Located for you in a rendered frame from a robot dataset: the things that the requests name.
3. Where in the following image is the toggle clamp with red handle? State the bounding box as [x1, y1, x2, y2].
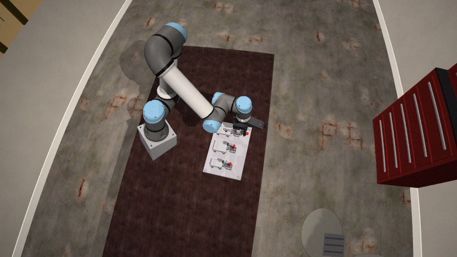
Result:
[227, 143, 236, 153]
[222, 161, 232, 170]
[224, 128, 240, 137]

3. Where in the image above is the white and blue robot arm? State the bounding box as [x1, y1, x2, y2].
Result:
[143, 22, 264, 142]

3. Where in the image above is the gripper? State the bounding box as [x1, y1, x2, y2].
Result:
[233, 113, 249, 136]

